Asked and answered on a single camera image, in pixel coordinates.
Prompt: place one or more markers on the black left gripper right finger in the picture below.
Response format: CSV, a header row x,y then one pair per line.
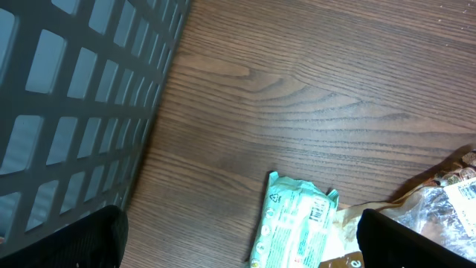
x,y
384,243

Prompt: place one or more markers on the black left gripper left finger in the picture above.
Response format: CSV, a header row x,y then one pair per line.
x,y
97,240

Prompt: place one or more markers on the brown Panfree bread bag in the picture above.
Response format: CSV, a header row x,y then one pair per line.
x,y
442,209

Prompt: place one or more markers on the teal wet wipes pack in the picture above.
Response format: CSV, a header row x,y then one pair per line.
x,y
295,224

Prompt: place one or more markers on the grey plastic mesh basket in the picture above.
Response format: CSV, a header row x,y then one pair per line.
x,y
81,82

